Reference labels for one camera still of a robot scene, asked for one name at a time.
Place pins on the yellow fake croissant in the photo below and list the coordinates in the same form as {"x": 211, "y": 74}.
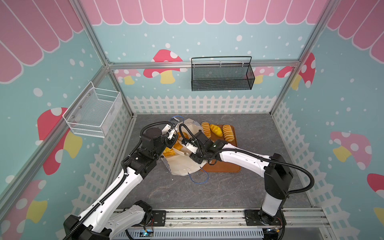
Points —
{"x": 216, "y": 130}

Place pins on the ridged yellow fake bread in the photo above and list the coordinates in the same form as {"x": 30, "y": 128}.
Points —
{"x": 206, "y": 129}

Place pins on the yellow fake bread roll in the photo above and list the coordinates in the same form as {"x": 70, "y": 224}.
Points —
{"x": 228, "y": 133}

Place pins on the checkered paper bag blue handles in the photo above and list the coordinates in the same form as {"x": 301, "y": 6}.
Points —
{"x": 177, "y": 160}

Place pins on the long striped fake baguette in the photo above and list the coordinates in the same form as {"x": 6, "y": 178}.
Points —
{"x": 184, "y": 135}

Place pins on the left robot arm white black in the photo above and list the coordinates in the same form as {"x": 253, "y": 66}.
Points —
{"x": 98, "y": 221}

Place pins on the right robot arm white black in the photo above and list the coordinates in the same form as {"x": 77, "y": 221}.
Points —
{"x": 275, "y": 171}

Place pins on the round orange fake bun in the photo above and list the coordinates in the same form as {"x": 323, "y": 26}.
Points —
{"x": 175, "y": 150}

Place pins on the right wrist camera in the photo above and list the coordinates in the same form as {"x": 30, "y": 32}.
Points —
{"x": 198, "y": 140}

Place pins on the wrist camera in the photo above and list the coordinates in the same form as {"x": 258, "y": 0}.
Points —
{"x": 159, "y": 134}
{"x": 198, "y": 140}

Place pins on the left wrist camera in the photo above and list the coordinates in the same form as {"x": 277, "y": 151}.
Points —
{"x": 159, "y": 134}

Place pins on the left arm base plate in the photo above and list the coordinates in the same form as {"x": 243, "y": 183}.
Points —
{"x": 155, "y": 218}

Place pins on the white mesh wall basket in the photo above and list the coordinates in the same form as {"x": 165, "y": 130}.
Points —
{"x": 93, "y": 112}

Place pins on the black mesh wall basket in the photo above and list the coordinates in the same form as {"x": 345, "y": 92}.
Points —
{"x": 231, "y": 73}

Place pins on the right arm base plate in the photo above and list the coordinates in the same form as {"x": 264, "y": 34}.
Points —
{"x": 259, "y": 218}

